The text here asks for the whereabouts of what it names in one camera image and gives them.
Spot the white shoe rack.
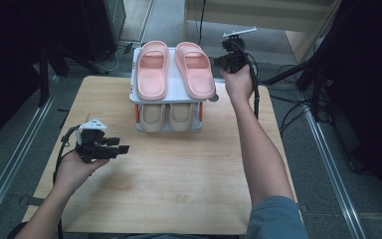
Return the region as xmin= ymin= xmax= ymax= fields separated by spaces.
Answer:
xmin=128 ymin=46 xmax=219 ymax=134

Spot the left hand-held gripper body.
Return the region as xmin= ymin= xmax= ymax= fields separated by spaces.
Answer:
xmin=75 ymin=119 xmax=111 ymax=164

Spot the light wooden furniture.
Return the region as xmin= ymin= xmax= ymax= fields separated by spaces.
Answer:
xmin=182 ymin=0 xmax=342 ymax=64

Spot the black floor cable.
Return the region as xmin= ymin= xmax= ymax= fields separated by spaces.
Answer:
xmin=268 ymin=63 xmax=316 ymax=137

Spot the dark curtain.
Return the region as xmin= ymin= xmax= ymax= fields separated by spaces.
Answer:
xmin=324 ymin=0 xmax=382 ymax=213
xmin=0 ymin=0 xmax=84 ymax=152

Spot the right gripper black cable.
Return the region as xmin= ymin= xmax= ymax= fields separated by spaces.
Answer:
xmin=240 ymin=39 xmax=262 ymax=120

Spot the person's right hand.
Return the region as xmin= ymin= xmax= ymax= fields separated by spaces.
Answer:
xmin=220 ymin=63 xmax=255 ymax=105

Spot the thin black hanging cable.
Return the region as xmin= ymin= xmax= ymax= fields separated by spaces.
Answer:
xmin=193 ymin=0 xmax=208 ymax=46

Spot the small black plug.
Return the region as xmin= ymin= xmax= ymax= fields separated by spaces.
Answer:
xmin=122 ymin=41 xmax=148 ymax=56

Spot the dark cabinet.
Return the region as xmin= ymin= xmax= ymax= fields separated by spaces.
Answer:
xmin=79 ymin=0 xmax=127 ymax=64

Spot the black metal stand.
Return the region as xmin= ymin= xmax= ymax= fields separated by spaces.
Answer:
xmin=258 ymin=31 xmax=337 ymax=122

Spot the black tripod stand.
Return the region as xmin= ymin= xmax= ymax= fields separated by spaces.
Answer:
xmin=36 ymin=39 xmax=110 ymax=109

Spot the pink slipper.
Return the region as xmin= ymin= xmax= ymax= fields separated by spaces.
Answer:
xmin=134 ymin=40 xmax=171 ymax=102
xmin=174 ymin=41 xmax=218 ymax=102

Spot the person's grey-blue shirt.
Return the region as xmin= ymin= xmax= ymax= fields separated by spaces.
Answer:
xmin=112 ymin=194 xmax=310 ymax=239

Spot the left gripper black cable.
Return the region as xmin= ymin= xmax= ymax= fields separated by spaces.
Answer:
xmin=52 ymin=123 xmax=83 ymax=239

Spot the metal floor rail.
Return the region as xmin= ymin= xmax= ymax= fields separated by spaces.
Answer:
xmin=302 ymin=106 xmax=368 ymax=239
xmin=0 ymin=76 xmax=59 ymax=230

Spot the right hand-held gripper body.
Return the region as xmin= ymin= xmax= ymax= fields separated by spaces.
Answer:
xmin=219 ymin=26 xmax=259 ymax=75

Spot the person's left hand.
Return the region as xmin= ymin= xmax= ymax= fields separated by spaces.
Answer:
xmin=53 ymin=149 xmax=111 ymax=197

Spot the white cable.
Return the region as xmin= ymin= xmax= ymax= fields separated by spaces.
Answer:
xmin=102 ymin=49 xmax=122 ymax=73

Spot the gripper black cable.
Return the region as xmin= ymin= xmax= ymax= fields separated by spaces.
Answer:
xmin=240 ymin=39 xmax=262 ymax=120
xmin=52 ymin=123 xmax=83 ymax=239

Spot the cream clog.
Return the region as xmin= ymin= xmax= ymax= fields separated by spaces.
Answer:
xmin=138 ymin=103 xmax=167 ymax=133
xmin=168 ymin=103 xmax=195 ymax=132

